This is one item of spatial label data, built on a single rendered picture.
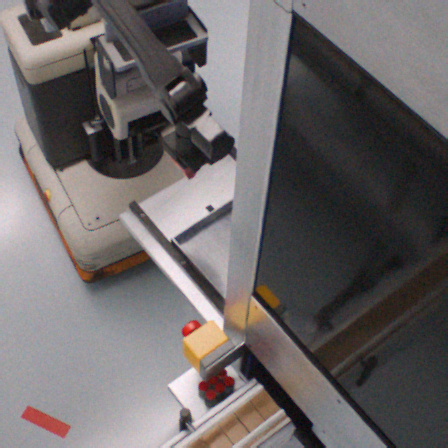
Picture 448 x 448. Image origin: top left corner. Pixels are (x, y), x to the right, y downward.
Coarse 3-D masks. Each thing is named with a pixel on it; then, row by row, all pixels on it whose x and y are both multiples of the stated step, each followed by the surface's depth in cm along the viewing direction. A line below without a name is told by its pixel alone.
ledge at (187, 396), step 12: (192, 372) 149; (228, 372) 149; (168, 384) 147; (180, 384) 147; (192, 384) 147; (240, 384) 148; (180, 396) 146; (192, 396) 146; (228, 396) 146; (192, 408) 145; (204, 408) 145; (192, 420) 145
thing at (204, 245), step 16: (224, 208) 169; (192, 224) 165; (208, 224) 169; (224, 224) 169; (176, 240) 164; (192, 240) 166; (208, 240) 166; (224, 240) 167; (192, 256) 164; (208, 256) 164; (224, 256) 164; (208, 272) 162; (224, 272) 162; (224, 288) 160; (224, 304) 157
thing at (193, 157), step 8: (168, 136) 145; (176, 136) 139; (168, 144) 144; (176, 144) 141; (184, 144) 139; (192, 144) 139; (176, 152) 143; (184, 152) 141; (192, 152) 141; (200, 152) 142; (184, 160) 142; (192, 160) 142; (200, 160) 142; (208, 160) 142; (192, 168) 140
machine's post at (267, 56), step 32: (256, 0) 77; (288, 0) 72; (256, 32) 80; (288, 32) 76; (256, 64) 83; (288, 64) 80; (256, 96) 87; (256, 128) 91; (256, 160) 96; (256, 192) 101; (256, 224) 106; (256, 256) 113; (224, 320) 141
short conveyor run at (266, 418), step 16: (256, 384) 143; (224, 400) 140; (240, 400) 137; (256, 400) 141; (272, 400) 141; (208, 416) 138; (224, 416) 135; (240, 416) 139; (256, 416) 139; (272, 416) 135; (192, 432) 134; (208, 432) 137; (224, 432) 137; (240, 432) 137; (256, 432) 134; (272, 432) 137; (288, 432) 138
